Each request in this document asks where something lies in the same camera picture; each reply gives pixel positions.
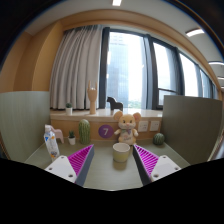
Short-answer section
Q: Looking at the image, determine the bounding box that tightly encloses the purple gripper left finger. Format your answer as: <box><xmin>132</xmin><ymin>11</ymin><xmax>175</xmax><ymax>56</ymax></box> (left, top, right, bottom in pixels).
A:
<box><xmin>46</xmin><ymin>145</ymin><xmax>94</xmax><ymax>186</ymax></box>

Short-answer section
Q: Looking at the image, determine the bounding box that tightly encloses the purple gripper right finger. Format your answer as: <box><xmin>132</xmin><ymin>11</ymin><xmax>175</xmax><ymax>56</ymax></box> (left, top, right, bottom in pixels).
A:
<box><xmin>133</xmin><ymin>145</ymin><xmax>180</xmax><ymax>185</ymax></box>

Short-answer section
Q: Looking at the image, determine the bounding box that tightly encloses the clear plastic water bottle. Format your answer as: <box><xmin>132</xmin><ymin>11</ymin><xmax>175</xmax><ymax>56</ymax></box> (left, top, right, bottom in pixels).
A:
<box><xmin>44</xmin><ymin>125</ymin><xmax>60</xmax><ymax>160</ymax></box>

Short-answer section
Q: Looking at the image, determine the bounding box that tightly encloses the small potted plant white pot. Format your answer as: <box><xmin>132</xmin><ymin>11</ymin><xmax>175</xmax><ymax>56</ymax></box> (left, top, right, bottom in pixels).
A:
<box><xmin>68</xmin><ymin>130</ymin><xmax>76</xmax><ymax>145</ymax></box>

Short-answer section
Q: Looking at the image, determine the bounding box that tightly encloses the round green cactus figure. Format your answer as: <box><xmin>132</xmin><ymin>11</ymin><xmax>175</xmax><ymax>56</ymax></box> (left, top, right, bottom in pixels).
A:
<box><xmin>153</xmin><ymin>133</ymin><xmax>165</xmax><ymax>145</ymax></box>

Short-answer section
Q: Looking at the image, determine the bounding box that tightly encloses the cream ceramic cup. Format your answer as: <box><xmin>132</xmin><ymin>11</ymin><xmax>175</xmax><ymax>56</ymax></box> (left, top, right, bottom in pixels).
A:
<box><xmin>113</xmin><ymin>143</ymin><xmax>130</xmax><ymax>162</ymax></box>

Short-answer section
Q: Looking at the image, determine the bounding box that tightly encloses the tall green cactus figure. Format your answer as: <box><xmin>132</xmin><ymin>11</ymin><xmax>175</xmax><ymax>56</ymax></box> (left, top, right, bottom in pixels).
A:
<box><xmin>78</xmin><ymin>119</ymin><xmax>90</xmax><ymax>145</ymax></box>

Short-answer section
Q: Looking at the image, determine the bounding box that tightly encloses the beige plush mouse toy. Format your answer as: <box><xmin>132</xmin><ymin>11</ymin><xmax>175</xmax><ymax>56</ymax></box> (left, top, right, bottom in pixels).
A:
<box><xmin>113</xmin><ymin>111</ymin><xmax>141</xmax><ymax>145</ymax></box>

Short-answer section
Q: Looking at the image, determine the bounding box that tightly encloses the purple number seven sticker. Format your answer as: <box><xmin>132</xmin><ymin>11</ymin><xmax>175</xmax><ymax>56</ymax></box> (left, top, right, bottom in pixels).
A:
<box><xmin>98</xmin><ymin>125</ymin><xmax>114</xmax><ymax>139</ymax></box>

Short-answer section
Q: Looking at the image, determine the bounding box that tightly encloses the green right partition panel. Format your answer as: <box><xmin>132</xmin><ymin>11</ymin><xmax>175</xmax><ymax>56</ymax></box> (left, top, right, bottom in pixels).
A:
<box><xmin>161</xmin><ymin>95</ymin><xmax>223</xmax><ymax>165</ymax></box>

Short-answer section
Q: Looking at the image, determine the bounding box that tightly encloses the green partition panel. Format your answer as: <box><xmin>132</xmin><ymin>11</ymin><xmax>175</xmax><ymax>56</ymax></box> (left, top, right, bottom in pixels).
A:
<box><xmin>0</xmin><ymin>91</ymin><xmax>50</xmax><ymax>162</ymax></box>
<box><xmin>161</xmin><ymin>95</ymin><xmax>223</xmax><ymax>165</ymax></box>

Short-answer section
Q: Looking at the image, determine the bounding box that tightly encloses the potted plant on ledge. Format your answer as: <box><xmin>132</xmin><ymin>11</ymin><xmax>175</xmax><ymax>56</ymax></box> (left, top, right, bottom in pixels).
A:
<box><xmin>66</xmin><ymin>103</ymin><xmax>73</xmax><ymax>115</ymax></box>

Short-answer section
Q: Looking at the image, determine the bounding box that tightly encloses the green left partition panel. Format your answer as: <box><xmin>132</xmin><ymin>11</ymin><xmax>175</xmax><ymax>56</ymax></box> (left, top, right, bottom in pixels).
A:
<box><xmin>0</xmin><ymin>91</ymin><xmax>50</xmax><ymax>162</ymax></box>

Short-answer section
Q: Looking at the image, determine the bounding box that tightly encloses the black horse figurine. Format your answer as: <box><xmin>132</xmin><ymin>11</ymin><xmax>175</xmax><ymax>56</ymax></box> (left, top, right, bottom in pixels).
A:
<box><xmin>107</xmin><ymin>97</ymin><xmax>123</xmax><ymax>110</ymax></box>

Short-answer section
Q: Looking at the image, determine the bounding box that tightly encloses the wooden hand model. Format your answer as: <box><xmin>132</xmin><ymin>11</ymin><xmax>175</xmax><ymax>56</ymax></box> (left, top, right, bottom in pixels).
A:
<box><xmin>87</xmin><ymin>82</ymin><xmax>98</xmax><ymax>115</ymax></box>

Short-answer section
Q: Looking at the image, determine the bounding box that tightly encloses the grey curtain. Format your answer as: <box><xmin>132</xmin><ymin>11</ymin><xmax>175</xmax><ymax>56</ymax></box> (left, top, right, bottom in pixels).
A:
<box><xmin>49</xmin><ymin>25</ymin><xmax>103</xmax><ymax>110</ymax></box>

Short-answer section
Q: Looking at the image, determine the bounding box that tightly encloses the white wall socket left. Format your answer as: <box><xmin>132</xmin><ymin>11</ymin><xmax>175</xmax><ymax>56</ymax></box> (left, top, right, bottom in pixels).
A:
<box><xmin>138</xmin><ymin>121</ymin><xmax>149</xmax><ymax>132</ymax></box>

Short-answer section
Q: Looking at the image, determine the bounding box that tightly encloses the white wall socket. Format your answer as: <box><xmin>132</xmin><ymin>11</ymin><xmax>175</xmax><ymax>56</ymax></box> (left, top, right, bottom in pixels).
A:
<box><xmin>150</xmin><ymin>121</ymin><xmax>160</xmax><ymax>131</ymax></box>
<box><xmin>138</xmin><ymin>121</ymin><xmax>149</xmax><ymax>132</ymax></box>

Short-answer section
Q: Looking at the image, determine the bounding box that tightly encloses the white wall socket right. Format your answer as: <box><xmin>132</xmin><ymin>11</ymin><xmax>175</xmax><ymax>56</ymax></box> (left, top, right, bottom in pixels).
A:
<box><xmin>150</xmin><ymin>121</ymin><xmax>160</xmax><ymax>131</ymax></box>

